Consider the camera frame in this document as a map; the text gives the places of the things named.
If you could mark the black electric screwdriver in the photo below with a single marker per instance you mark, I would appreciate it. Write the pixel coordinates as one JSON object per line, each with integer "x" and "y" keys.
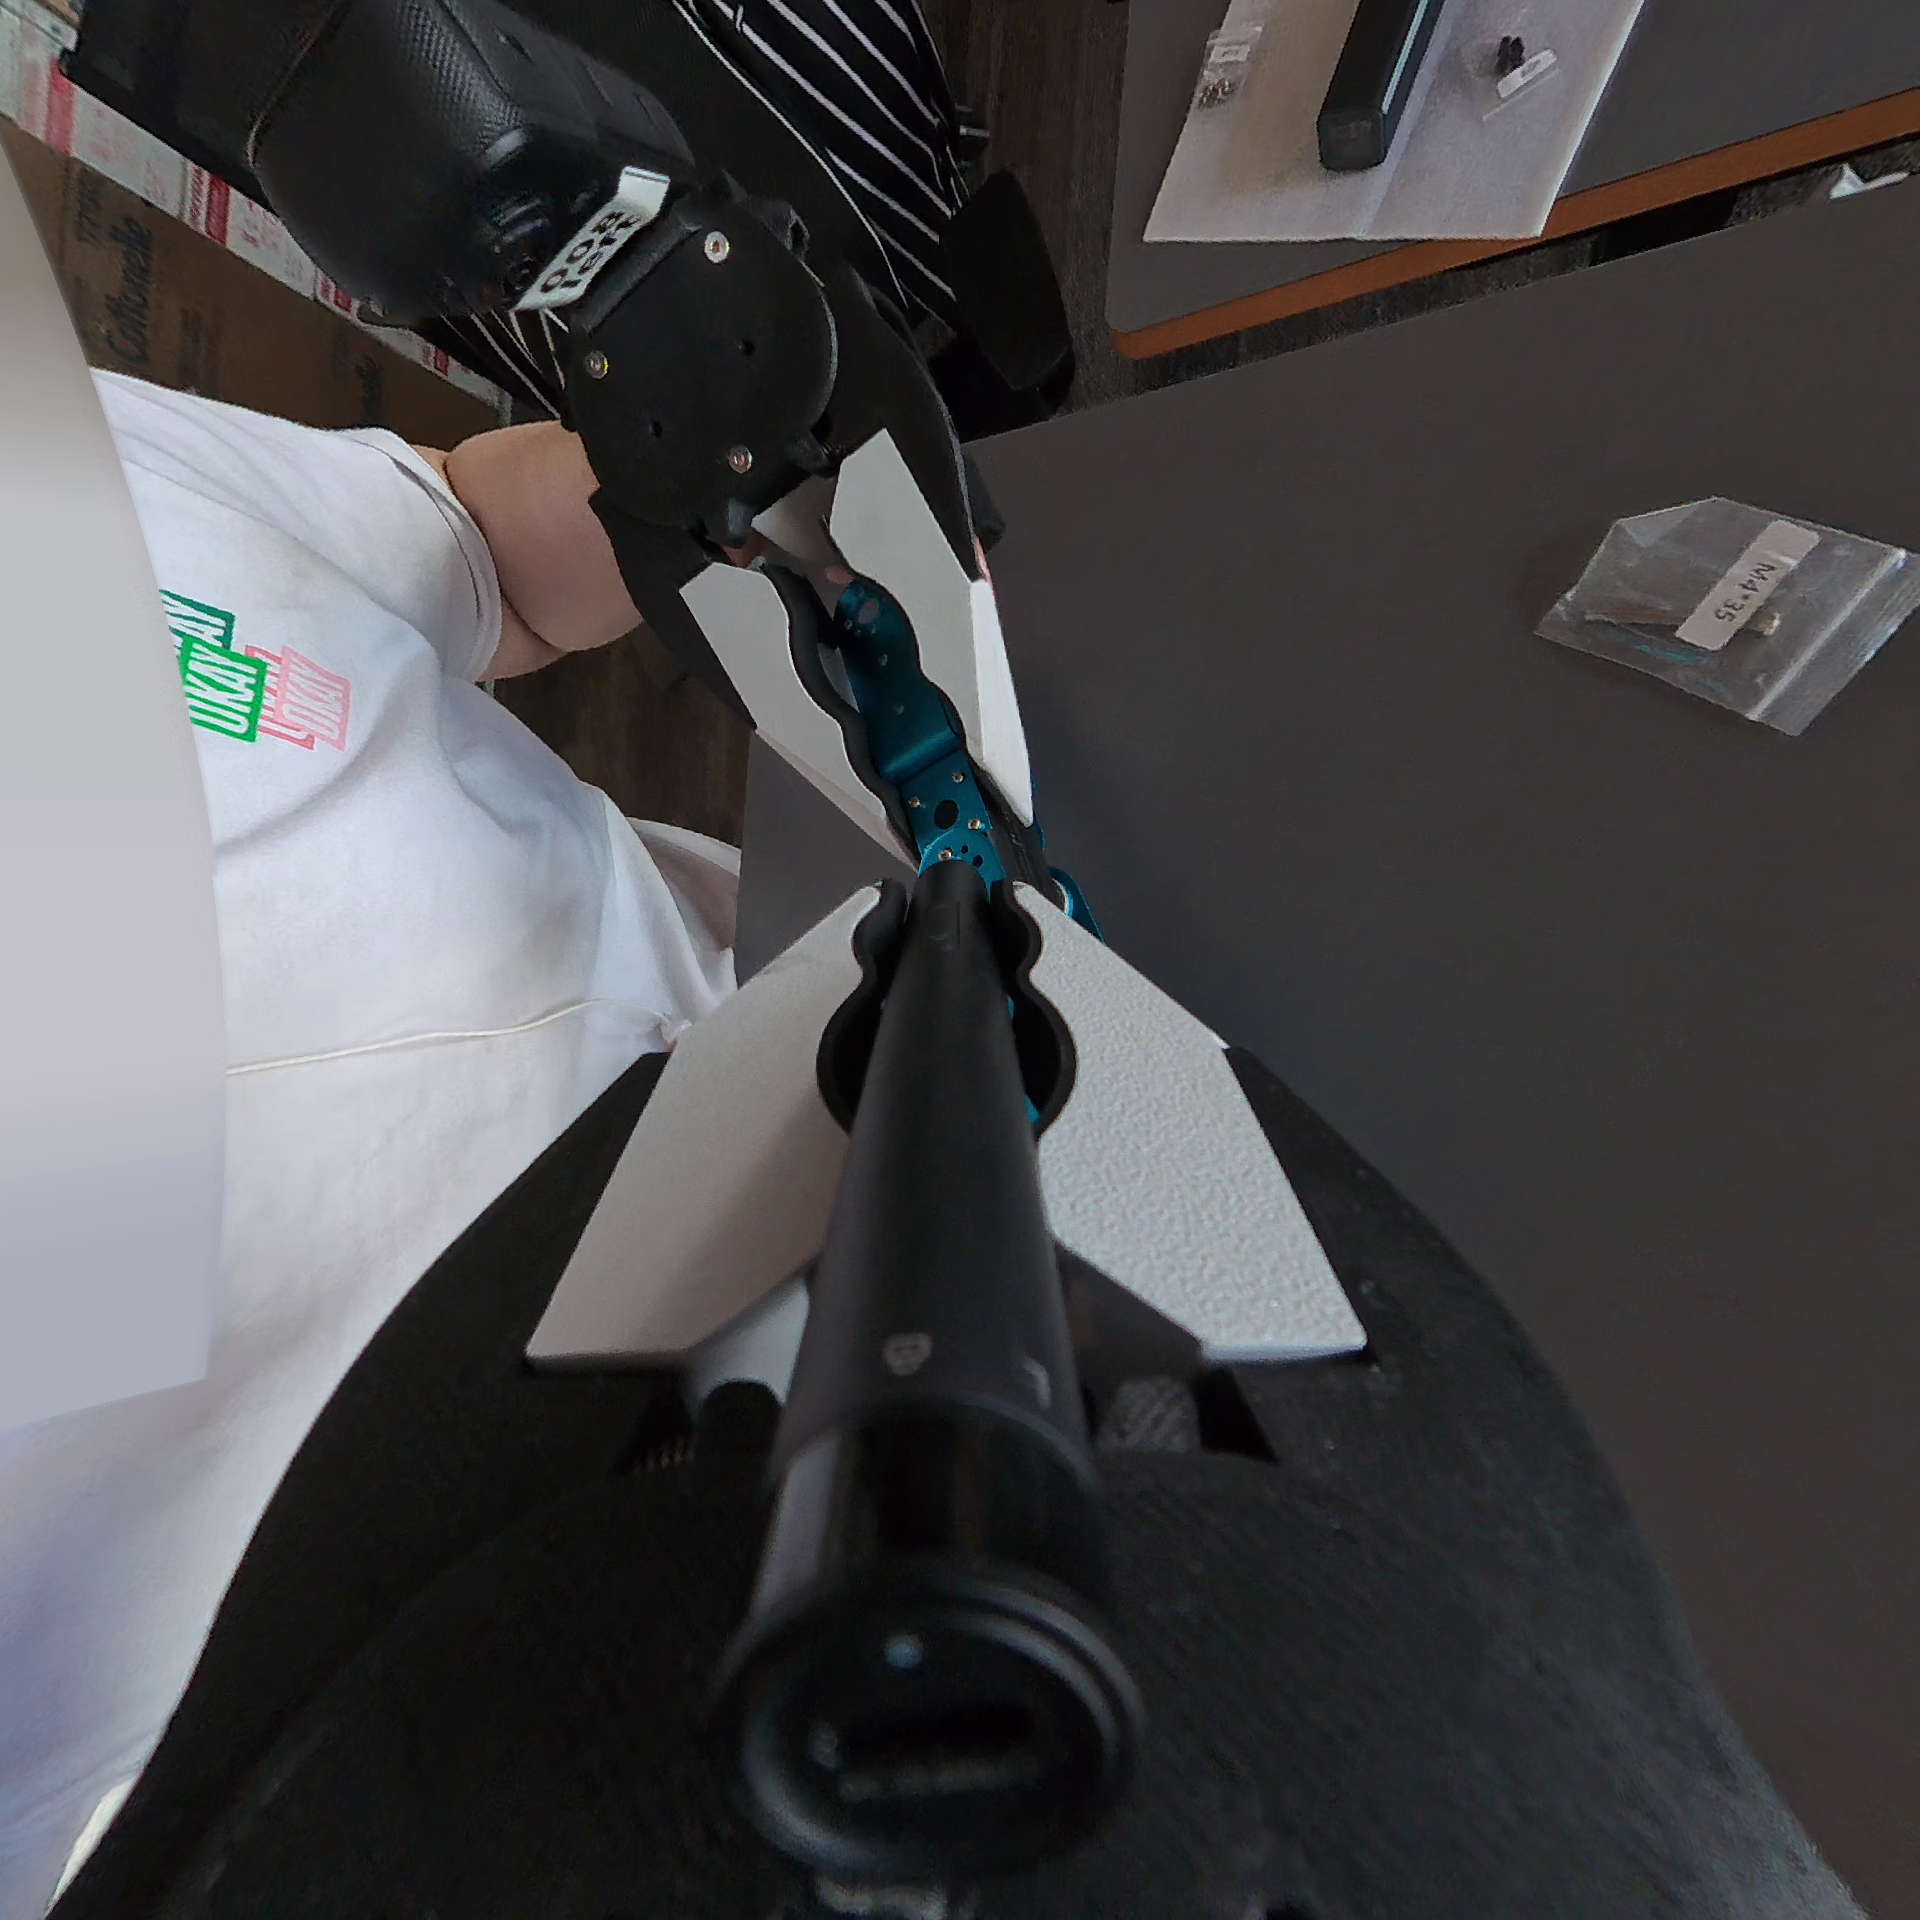
{"x": 939, "y": 1318}

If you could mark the black white striped cloth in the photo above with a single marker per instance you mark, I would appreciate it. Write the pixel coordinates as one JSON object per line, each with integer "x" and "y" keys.
{"x": 839, "y": 89}

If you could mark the blue metal bracket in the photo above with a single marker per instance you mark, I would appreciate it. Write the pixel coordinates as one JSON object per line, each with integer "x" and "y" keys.
{"x": 939, "y": 786}

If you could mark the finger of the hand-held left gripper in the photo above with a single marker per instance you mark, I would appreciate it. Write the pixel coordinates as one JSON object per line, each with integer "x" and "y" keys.
{"x": 765, "y": 660}
{"x": 931, "y": 555}

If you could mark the small bag of screws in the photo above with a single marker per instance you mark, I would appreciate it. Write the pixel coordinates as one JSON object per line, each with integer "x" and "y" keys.
{"x": 1229, "y": 67}

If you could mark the person's left forearm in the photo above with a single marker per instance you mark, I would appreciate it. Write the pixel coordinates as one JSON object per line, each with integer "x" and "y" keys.
{"x": 534, "y": 540}

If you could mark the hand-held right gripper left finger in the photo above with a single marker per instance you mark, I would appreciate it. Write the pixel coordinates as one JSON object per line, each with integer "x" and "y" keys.
{"x": 692, "y": 1200}

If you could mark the grey table with orange edge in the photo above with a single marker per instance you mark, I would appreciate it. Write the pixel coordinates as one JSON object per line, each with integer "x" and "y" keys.
{"x": 1724, "y": 120}

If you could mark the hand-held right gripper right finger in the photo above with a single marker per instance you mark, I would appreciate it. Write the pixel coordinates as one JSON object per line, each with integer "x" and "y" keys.
{"x": 1185, "y": 1185}

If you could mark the person's white printed shirt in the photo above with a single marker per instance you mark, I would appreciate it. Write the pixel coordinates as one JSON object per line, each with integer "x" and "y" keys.
{"x": 452, "y": 974}

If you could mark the black rectangular bar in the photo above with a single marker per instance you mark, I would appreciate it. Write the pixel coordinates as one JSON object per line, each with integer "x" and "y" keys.
{"x": 1373, "y": 89}

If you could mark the white paper sheet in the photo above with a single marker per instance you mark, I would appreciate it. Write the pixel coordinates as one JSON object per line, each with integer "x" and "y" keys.
{"x": 1277, "y": 181}

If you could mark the labelled clear zip bag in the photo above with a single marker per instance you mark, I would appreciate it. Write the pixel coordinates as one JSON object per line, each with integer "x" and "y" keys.
{"x": 1724, "y": 614}

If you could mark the brown cardboard box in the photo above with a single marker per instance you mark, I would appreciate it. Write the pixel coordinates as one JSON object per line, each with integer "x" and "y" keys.
{"x": 166, "y": 293}

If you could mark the small bag of black parts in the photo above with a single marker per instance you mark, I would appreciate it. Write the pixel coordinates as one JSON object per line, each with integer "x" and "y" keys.
{"x": 1517, "y": 67}

